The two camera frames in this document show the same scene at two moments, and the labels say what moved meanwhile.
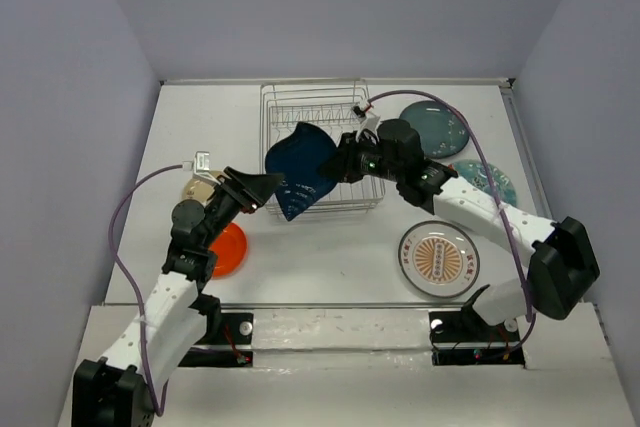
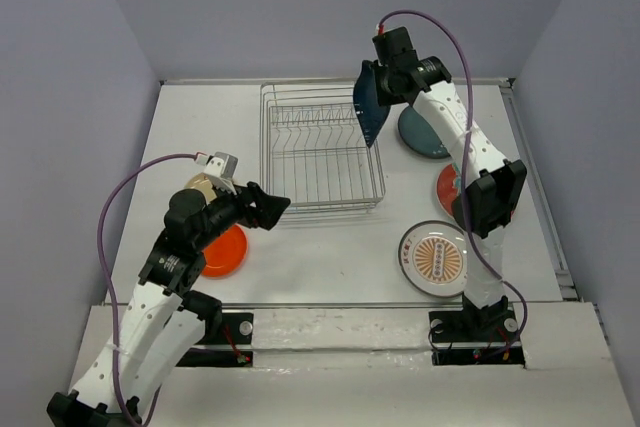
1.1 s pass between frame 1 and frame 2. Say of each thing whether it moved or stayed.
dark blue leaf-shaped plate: moved
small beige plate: stayed
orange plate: stayed
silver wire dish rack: stayed
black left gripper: moved
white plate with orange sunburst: stayed
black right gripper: moved
